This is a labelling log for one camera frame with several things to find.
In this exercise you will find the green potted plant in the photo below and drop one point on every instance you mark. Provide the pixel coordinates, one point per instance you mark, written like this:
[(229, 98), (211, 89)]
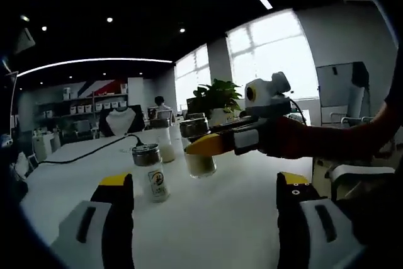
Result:
[(217, 95)]

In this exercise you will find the white ceiling panel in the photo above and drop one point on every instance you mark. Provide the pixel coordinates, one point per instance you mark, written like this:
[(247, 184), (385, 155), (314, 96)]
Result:
[(25, 40)]

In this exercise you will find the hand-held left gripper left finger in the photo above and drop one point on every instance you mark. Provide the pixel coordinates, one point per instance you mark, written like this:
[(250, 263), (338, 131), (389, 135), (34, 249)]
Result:
[(94, 218)]

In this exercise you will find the short labelled seasoning bottle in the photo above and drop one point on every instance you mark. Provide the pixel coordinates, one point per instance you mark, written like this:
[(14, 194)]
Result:
[(151, 174)]

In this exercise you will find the tall seasoning bottle white contents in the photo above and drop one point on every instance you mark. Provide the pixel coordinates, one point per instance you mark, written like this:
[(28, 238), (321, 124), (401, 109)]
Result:
[(201, 165)]

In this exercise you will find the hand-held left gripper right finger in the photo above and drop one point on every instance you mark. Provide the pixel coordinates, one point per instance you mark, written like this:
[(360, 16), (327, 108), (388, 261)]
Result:
[(308, 218)]

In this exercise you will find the person's dark shirt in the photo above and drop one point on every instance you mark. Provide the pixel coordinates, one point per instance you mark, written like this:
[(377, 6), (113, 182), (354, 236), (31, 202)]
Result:
[(390, 14)]

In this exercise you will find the grey office chair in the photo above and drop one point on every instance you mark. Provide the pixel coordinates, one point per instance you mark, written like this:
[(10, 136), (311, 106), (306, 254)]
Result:
[(85, 128)]

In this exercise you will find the white mesh office chair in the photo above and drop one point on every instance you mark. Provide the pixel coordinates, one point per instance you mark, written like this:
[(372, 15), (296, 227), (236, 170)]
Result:
[(165, 117)]

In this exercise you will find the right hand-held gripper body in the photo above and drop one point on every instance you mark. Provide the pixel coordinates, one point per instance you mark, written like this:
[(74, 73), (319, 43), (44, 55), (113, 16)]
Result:
[(264, 95)]

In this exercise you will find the white cabinet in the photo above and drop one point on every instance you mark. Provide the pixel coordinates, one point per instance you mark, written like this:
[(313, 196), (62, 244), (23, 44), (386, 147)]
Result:
[(47, 146)]

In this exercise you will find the whiteboard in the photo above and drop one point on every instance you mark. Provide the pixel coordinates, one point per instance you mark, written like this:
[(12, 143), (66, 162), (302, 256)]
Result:
[(337, 86)]

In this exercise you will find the person's right hand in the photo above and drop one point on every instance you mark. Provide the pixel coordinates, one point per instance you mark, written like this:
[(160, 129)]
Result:
[(286, 138)]

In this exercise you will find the dark cloth on whiteboard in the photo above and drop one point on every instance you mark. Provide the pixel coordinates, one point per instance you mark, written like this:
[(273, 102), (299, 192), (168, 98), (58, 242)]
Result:
[(360, 75)]

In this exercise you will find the short glass seasoning bottle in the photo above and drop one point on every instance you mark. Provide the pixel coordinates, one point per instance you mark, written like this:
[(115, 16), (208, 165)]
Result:
[(165, 149)]

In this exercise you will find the curved ceiling light strip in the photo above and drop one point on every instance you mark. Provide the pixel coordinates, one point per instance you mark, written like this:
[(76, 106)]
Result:
[(94, 60)]

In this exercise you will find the white chair armrest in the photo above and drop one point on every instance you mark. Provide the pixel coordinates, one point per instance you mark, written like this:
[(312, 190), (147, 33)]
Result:
[(355, 173)]

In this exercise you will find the shelf with white boxes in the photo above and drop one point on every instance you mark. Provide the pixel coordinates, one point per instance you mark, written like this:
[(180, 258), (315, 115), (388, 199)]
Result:
[(82, 105)]

